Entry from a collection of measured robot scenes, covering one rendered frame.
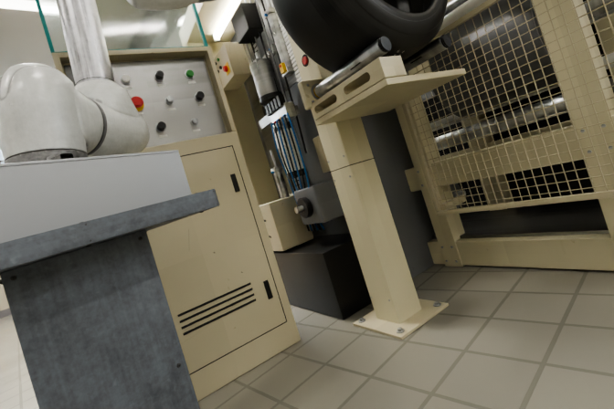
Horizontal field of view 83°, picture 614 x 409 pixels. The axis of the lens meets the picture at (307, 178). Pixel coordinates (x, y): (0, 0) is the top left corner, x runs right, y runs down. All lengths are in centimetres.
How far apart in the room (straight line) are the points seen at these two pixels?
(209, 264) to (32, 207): 75
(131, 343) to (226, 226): 65
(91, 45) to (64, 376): 83
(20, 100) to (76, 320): 47
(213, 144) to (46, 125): 66
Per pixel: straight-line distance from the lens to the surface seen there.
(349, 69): 111
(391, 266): 137
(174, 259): 134
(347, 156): 129
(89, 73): 116
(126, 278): 85
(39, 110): 94
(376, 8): 106
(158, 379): 89
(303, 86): 125
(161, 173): 80
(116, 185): 77
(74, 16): 125
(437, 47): 125
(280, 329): 150
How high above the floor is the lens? 59
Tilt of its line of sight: 1 degrees up
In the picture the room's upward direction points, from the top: 17 degrees counter-clockwise
